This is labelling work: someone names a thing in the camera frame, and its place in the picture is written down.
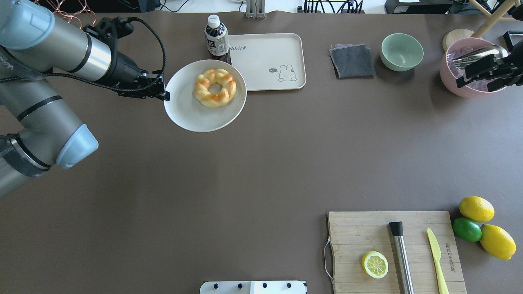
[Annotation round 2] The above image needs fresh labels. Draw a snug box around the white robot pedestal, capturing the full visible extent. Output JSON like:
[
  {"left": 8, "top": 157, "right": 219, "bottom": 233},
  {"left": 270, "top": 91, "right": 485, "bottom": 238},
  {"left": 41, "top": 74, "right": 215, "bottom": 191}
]
[{"left": 199, "top": 280, "right": 308, "bottom": 294}]

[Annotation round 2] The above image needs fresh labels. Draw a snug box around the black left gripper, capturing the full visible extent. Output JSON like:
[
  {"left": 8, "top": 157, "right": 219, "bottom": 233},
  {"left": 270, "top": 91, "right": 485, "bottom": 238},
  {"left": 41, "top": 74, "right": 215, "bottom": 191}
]
[{"left": 83, "top": 17, "right": 170, "bottom": 102}]

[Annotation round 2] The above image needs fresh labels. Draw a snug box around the pink bowl with ice cubes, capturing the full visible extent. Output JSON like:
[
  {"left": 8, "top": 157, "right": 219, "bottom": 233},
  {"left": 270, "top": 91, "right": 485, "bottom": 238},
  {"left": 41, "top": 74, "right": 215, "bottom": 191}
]
[{"left": 440, "top": 38, "right": 504, "bottom": 98}]

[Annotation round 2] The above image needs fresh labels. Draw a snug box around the lemon half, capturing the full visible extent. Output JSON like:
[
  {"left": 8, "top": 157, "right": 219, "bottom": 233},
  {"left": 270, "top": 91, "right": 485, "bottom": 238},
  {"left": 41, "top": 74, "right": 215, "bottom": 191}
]
[{"left": 361, "top": 251, "right": 389, "bottom": 279}]

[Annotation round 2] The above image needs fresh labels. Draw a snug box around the copper wire bottle rack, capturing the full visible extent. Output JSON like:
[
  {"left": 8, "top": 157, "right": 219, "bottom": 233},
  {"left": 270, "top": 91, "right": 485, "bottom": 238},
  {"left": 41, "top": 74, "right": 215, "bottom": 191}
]
[{"left": 32, "top": 0, "right": 97, "bottom": 28}]

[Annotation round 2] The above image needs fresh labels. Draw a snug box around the twisted glazed donut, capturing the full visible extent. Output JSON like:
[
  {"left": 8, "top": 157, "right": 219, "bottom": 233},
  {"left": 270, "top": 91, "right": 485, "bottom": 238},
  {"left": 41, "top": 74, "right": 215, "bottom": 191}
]
[{"left": 194, "top": 68, "right": 237, "bottom": 108}]

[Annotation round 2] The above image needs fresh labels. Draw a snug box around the wooden cutting board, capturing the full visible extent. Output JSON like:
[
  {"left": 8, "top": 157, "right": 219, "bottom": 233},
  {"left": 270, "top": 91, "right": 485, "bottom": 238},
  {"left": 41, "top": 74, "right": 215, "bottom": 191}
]
[{"left": 327, "top": 212, "right": 467, "bottom": 294}]

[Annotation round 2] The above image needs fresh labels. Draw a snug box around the white plate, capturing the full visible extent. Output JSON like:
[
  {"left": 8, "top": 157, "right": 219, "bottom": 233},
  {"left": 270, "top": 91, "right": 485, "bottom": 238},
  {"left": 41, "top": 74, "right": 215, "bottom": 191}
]
[{"left": 164, "top": 60, "right": 247, "bottom": 132}]

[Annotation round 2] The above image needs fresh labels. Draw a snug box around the cream rabbit tray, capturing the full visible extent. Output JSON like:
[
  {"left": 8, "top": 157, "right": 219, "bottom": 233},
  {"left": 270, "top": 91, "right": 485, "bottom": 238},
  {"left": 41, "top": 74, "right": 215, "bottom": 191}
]
[{"left": 228, "top": 32, "right": 306, "bottom": 91}]

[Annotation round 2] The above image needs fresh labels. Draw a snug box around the steel ice scoop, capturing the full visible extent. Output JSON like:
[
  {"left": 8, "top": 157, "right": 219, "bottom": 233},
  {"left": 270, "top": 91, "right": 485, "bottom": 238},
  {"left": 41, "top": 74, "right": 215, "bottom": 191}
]
[{"left": 454, "top": 45, "right": 509, "bottom": 69}]

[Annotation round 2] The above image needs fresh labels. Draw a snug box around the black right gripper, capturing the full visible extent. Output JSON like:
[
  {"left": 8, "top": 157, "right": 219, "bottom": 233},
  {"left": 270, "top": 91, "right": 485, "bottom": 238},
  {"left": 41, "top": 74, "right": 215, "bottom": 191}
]
[{"left": 456, "top": 51, "right": 523, "bottom": 92}]

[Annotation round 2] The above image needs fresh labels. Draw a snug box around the grey folded cloth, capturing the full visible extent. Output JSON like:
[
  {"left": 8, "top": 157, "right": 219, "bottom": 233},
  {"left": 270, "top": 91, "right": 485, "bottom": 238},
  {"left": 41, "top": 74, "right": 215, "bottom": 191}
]
[{"left": 329, "top": 44, "right": 375, "bottom": 78}]

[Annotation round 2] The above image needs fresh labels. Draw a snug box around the yellow plastic knife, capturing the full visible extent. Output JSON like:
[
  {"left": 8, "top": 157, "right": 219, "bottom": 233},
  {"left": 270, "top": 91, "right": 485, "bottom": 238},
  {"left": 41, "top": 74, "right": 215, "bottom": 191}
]
[{"left": 427, "top": 228, "right": 449, "bottom": 294}]

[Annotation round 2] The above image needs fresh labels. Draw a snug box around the yellow lemon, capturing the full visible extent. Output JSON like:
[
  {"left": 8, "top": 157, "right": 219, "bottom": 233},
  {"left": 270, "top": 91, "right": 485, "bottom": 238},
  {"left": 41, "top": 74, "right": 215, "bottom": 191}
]
[
  {"left": 480, "top": 225, "right": 517, "bottom": 260},
  {"left": 459, "top": 196, "right": 495, "bottom": 222}
]

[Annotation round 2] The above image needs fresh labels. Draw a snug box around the green bowl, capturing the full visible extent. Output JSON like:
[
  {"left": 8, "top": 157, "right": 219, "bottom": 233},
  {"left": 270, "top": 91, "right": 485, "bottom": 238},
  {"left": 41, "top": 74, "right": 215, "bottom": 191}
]
[{"left": 380, "top": 33, "right": 424, "bottom": 72}]

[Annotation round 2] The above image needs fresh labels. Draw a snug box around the green lime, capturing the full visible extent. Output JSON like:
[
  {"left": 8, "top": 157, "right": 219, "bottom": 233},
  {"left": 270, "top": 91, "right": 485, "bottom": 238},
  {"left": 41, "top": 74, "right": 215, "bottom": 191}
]
[{"left": 452, "top": 217, "right": 482, "bottom": 242}]

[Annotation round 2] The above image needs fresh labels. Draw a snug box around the wooden mug tree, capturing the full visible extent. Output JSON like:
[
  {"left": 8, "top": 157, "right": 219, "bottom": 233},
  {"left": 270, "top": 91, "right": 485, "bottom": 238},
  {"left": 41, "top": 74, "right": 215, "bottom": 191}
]
[{"left": 469, "top": 0, "right": 523, "bottom": 38}]

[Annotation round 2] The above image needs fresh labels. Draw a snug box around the dark tea bottle on tray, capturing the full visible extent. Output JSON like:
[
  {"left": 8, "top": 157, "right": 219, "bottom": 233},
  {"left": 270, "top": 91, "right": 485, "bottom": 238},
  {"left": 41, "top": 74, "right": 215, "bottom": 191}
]
[{"left": 204, "top": 14, "right": 232, "bottom": 65}]

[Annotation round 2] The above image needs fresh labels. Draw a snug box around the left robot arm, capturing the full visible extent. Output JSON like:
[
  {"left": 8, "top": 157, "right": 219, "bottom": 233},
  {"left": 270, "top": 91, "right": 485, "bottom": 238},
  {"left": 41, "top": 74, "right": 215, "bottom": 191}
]
[{"left": 0, "top": 0, "right": 170, "bottom": 197}]

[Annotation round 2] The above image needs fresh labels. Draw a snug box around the steel muddler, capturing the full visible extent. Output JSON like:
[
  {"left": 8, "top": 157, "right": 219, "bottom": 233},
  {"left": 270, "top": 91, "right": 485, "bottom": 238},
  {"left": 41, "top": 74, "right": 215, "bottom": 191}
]
[{"left": 389, "top": 221, "right": 415, "bottom": 294}]

